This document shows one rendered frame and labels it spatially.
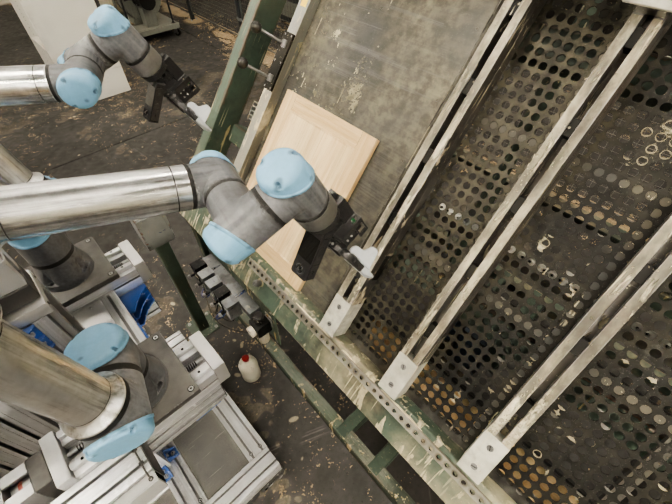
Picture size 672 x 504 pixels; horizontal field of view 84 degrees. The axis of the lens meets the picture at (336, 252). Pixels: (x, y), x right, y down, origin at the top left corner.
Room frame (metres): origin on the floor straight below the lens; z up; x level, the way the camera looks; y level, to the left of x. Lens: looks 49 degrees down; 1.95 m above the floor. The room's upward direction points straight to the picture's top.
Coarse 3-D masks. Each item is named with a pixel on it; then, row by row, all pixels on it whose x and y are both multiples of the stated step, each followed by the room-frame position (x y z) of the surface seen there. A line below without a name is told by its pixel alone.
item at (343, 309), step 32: (512, 0) 0.99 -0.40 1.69; (544, 0) 1.00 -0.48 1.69; (512, 32) 0.93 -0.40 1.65; (480, 64) 0.94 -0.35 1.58; (480, 96) 0.89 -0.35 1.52; (448, 128) 0.85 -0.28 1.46; (416, 160) 0.83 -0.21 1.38; (448, 160) 0.84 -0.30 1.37; (416, 192) 0.77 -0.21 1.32; (384, 224) 0.74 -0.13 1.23; (384, 256) 0.70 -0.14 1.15; (352, 288) 0.67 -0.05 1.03; (352, 320) 0.62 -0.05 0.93
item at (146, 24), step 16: (112, 0) 6.04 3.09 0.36; (128, 0) 5.69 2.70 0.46; (144, 0) 5.58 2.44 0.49; (160, 0) 5.98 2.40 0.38; (128, 16) 5.82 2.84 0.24; (144, 16) 5.62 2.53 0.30; (160, 16) 6.07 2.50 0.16; (144, 32) 5.48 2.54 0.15; (160, 32) 5.62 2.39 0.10; (176, 32) 5.80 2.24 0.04
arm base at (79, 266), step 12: (72, 252) 0.73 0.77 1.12; (84, 252) 0.77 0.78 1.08; (60, 264) 0.69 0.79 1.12; (72, 264) 0.70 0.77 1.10; (84, 264) 0.73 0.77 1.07; (36, 276) 0.67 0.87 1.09; (48, 276) 0.66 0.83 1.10; (60, 276) 0.67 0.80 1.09; (72, 276) 0.68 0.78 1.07; (84, 276) 0.70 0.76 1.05; (48, 288) 0.65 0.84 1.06; (60, 288) 0.65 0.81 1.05; (72, 288) 0.66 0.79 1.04
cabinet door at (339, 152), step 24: (288, 96) 1.29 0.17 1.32; (288, 120) 1.23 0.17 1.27; (312, 120) 1.16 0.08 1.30; (336, 120) 1.11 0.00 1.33; (264, 144) 1.22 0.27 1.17; (288, 144) 1.16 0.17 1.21; (312, 144) 1.11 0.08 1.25; (336, 144) 1.05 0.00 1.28; (360, 144) 1.00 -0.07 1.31; (336, 168) 1.00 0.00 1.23; (360, 168) 0.95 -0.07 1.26; (336, 192) 0.94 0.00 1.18; (288, 240) 0.91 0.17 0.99; (288, 264) 0.84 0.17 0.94
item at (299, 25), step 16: (304, 16) 1.43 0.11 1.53; (304, 32) 1.42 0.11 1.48; (288, 64) 1.37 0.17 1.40; (272, 96) 1.32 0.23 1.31; (256, 112) 1.31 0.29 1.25; (272, 112) 1.31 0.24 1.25; (256, 128) 1.26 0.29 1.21; (256, 144) 1.25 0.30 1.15; (240, 160) 1.22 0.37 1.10; (240, 176) 1.19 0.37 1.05
